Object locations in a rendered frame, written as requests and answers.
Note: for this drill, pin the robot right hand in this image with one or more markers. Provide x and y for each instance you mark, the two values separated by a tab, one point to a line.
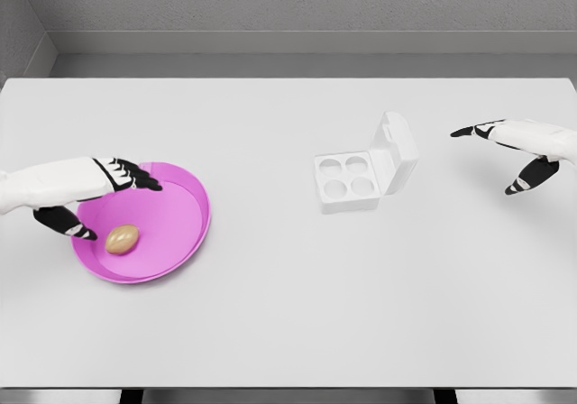
527	138

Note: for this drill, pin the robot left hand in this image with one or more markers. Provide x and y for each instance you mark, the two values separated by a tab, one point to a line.
67	180

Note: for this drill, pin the white egg box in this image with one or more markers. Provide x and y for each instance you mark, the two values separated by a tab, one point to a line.
360	174

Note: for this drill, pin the pink round plate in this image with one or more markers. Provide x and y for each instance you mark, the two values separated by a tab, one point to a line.
149	237

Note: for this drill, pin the brown egg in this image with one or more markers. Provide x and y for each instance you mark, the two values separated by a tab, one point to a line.
122	239

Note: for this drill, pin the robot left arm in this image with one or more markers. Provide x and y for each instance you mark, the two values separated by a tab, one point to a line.
8	192

